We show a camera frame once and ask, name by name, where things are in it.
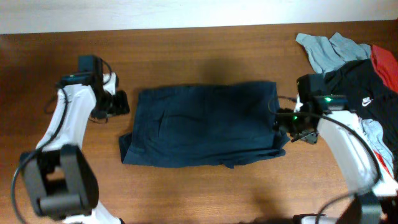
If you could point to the red mesh garment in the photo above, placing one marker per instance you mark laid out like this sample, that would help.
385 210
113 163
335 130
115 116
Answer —
385 67

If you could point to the grey t-shirt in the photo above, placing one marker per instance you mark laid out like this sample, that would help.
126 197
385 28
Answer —
329 54

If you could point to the black nike garment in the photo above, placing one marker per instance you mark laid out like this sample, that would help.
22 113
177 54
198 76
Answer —
373 102

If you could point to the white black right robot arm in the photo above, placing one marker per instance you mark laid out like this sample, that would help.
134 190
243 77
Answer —
372 191

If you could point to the navy blue shorts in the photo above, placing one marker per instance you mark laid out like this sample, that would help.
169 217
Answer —
204 125

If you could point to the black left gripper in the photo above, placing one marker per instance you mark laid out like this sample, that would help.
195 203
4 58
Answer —
123 108

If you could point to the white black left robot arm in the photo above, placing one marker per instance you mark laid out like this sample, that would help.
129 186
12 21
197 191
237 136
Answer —
57 177

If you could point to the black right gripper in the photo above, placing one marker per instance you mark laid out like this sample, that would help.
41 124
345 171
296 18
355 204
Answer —
282 122

